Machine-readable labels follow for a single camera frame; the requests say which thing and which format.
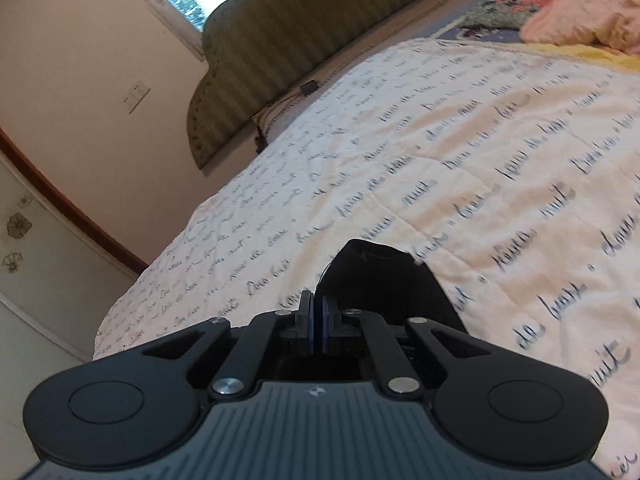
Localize yellow cloth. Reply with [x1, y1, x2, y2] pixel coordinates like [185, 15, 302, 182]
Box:
[525, 41, 640, 75]

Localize brown wooden door frame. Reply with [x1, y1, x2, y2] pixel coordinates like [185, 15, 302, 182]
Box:
[0, 127, 149, 277]

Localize black charger cable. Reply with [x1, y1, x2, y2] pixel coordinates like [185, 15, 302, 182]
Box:
[256, 80, 319, 112]

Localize white wardrobe with flower decals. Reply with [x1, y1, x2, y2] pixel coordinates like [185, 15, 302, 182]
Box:
[0, 154, 137, 367]

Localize patterned pillow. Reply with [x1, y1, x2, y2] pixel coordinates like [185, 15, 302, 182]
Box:
[251, 99, 323, 155]

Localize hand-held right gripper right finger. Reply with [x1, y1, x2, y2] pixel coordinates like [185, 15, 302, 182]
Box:
[321, 295, 497, 402]

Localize floral printed blanket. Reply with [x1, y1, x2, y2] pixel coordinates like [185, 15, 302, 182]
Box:
[456, 0, 603, 42]

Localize green upholstered headboard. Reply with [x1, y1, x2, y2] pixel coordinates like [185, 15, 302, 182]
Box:
[187, 0, 488, 171]

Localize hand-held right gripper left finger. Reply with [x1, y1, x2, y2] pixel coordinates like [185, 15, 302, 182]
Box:
[142, 291, 316, 402]

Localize black pants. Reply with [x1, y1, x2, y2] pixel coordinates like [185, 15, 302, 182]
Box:
[319, 239, 472, 346]

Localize white wall outlet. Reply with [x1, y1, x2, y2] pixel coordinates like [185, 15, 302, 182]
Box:
[122, 80, 152, 114]

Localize white script-printed blanket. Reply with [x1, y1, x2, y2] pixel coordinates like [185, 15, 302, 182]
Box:
[92, 37, 640, 480]

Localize pink fluffy blanket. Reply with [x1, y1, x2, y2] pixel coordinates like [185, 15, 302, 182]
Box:
[519, 0, 640, 57]

